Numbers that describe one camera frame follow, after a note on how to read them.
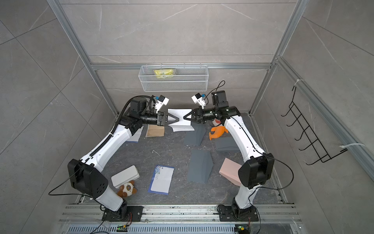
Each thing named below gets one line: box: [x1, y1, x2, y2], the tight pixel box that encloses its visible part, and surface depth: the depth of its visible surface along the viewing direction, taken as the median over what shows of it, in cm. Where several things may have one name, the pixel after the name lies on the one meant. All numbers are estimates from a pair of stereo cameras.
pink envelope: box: [218, 157, 243, 187], surface depth 93 cm
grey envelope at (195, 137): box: [183, 121, 206, 146], surface depth 106 cm
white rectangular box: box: [110, 164, 140, 189], surface depth 85 cm
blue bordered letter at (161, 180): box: [148, 164, 175, 196], surface depth 87 cm
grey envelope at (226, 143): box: [214, 132, 241, 153], surface depth 103 cm
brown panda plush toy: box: [117, 179, 137, 198], surface depth 81 cm
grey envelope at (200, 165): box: [187, 149, 214, 184], surface depth 92 cm
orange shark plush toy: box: [208, 125, 229, 141], surface depth 106 cm
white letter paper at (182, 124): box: [167, 108, 195, 133], surface depth 70 cm
